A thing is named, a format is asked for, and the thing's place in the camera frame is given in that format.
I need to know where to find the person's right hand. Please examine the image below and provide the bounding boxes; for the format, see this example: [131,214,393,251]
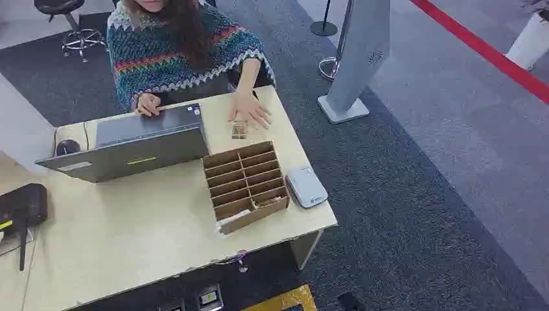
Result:
[135,92,164,118]

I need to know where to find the person's left hand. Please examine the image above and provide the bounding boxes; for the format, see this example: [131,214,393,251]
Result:
[227,91,273,130]

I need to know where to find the printed card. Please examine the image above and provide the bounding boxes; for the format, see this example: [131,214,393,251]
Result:
[231,121,249,141]

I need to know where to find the grey laptop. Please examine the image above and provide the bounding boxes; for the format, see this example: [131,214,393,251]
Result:
[35,103,210,184]

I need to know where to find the person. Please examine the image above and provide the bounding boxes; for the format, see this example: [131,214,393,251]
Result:
[106,0,276,130]

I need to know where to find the wooden card box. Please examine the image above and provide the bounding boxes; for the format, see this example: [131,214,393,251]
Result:
[201,140,291,236]

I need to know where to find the black computer mouse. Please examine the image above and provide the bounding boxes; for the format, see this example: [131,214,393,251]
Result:
[56,139,82,157]

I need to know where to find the white card reader device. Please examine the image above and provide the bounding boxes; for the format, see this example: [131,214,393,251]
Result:
[286,166,329,209]

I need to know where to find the card in box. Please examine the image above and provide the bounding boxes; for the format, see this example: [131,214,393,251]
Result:
[216,209,256,235]

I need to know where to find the black swivel stool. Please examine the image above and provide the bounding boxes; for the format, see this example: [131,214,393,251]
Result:
[34,0,107,64]

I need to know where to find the pale desk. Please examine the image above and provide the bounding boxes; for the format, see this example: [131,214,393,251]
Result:
[0,85,339,311]

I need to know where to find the grey kiosk stand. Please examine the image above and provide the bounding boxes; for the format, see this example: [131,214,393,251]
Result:
[317,0,391,125]

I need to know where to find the black bag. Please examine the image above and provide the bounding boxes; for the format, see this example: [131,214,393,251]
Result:
[0,183,49,272]

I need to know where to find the red floor tape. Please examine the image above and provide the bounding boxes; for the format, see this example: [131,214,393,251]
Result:
[409,0,549,106]

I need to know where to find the white planter pot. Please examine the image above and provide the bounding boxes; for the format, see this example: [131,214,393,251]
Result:
[505,10,549,71]

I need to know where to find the chrome ring base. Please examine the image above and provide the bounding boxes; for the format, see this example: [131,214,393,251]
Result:
[318,56,342,82]

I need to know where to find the black stanchion post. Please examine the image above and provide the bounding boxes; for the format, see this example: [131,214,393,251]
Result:
[309,0,339,38]

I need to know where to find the yellow frame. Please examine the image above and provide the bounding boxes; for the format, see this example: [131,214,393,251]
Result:
[240,284,319,311]

